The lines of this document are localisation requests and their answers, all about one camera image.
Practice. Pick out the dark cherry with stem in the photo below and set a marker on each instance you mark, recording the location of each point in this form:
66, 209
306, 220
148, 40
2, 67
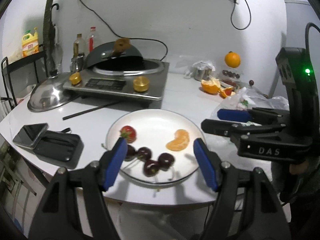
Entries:
144, 154

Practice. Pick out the black wok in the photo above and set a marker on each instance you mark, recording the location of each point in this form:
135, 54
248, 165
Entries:
119, 55

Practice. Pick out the oil bottle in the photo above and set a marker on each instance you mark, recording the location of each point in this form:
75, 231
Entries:
79, 46

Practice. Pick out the steel pot lid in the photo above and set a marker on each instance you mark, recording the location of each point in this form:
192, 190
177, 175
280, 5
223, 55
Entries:
50, 94

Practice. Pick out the glass fruit container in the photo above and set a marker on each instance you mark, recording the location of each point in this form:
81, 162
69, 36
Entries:
231, 76

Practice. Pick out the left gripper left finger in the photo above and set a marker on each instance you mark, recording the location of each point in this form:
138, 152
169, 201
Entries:
57, 215

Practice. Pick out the orange segment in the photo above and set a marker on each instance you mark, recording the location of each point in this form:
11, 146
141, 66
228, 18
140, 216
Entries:
180, 142

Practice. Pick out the black metal rack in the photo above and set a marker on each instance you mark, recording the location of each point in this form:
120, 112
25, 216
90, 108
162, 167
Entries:
20, 74

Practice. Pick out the grey refrigerator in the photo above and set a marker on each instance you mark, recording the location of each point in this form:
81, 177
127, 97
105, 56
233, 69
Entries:
292, 18

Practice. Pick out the orange peel piece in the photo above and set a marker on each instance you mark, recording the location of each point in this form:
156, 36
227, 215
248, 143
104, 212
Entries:
226, 92

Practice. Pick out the small crumpled plastic bag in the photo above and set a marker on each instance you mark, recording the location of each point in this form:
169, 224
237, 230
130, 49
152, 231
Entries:
200, 70

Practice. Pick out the black chopstick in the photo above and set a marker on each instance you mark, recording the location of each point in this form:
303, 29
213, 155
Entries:
90, 110

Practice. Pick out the smartphone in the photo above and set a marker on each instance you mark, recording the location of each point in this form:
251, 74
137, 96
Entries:
29, 135

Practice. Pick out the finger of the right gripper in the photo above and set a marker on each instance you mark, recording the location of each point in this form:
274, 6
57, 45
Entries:
234, 115
220, 128

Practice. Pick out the small steel lidded pot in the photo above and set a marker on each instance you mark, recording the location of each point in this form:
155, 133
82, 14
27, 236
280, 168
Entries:
250, 85

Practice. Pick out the white round plate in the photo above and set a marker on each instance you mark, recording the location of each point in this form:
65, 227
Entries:
154, 129

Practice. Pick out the yellow detergent bottle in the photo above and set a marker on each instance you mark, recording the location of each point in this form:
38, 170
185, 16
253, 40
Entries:
30, 43

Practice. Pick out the induction cooker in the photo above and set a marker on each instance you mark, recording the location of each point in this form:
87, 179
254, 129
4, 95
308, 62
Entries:
99, 83

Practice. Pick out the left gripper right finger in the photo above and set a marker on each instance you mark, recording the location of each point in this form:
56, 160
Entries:
262, 216

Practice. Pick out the red strawberry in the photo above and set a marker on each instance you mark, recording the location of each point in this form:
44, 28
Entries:
128, 133

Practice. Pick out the black umbrella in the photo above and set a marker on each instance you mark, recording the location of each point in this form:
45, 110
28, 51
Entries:
55, 50

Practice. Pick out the black pouch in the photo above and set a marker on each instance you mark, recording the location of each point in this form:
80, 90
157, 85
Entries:
60, 149

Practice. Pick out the printed clear plastic bag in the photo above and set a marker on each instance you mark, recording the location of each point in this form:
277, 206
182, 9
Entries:
246, 99

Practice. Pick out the red cap sauce bottle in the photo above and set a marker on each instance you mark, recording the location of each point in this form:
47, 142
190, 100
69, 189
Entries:
93, 39

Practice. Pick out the peeled orange half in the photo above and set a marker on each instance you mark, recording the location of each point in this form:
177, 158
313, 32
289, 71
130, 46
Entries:
211, 86

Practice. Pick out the whole orange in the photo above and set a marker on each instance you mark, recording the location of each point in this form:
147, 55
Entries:
232, 59

